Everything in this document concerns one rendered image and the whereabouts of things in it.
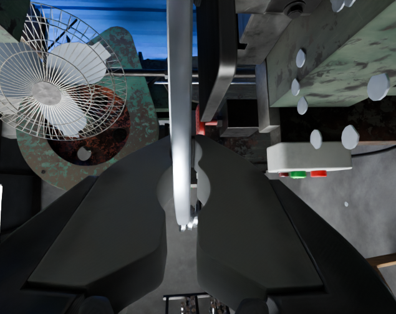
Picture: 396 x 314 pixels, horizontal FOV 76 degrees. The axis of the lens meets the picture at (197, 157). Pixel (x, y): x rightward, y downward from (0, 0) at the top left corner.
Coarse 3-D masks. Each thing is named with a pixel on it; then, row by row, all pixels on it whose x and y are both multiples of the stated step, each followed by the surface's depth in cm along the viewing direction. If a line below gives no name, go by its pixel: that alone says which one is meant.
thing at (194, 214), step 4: (196, 204) 322; (200, 204) 301; (192, 208) 314; (196, 208) 315; (200, 208) 300; (192, 212) 306; (196, 212) 312; (192, 216) 304; (196, 216) 310; (192, 220) 302; (196, 220) 311; (188, 224) 303; (192, 224) 303; (196, 224) 314; (180, 228) 319; (184, 228) 301; (188, 228) 306
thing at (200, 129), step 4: (196, 108) 55; (196, 112) 55; (196, 116) 55; (196, 120) 55; (212, 120) 56; (216, 120) 56; (196, 124) 56; (200, 124) 53; (204, 124) 53; (208, 124) 56; (212, 124) 56; (216, 124) 56; (196, 128) 56; (200, 128) 53; (204, 128) 53; (196, 132) 56; (200, 132) 53; (204, 132) 53
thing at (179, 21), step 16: (176, 0) 8; (192, 0) 8; (176, 16) 8; (192, 16) 8; (176, 32) 8; (192, 32) 8; (176, 48) 8; (192, 48) 8; (176, 64) 8; (176, 80) 8; (176, 96) 9; (176, 112) 9; (176, 128) 9; (176, 144) 10; (176, 160) 10; (176, 176) 11; (176, 192) 12; (176, 208) 13
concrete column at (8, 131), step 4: (12, 116) 501; (16, 116) 501; (4, 120) 498; (8, 120) 499; (160, 120) 524; (164, 120) 525; (168, 120) 526; (4, 124) 497; (12, 124) 499; (160, 124) 523; (164, 124) 524; (4, 128) 497; (8, 128) 497; (12, 128) 498; (4, 132) 496; (8, 132) 496; (12, 132) 497; (4, 136) 512; (8, 136) 513; (12, 136) 515
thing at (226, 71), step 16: (208, 0) 20; (224, 0) 16; (240, 0) 26; (256, 0) 26; (272, 0) 27; (288, 0) 27; (304, 0) 27; (320, 0) 27; (208, 16) 20; (224, 16) 16; (288, 16) 28; (208, 32) 20; (224, 32) 16; (208, 48) 21; (224, 48) 16; (208, 64) 21; (224, 64) 16; (208, 80) 21; (224, 80) 17; (208, 96) 21; (208, 112) 25
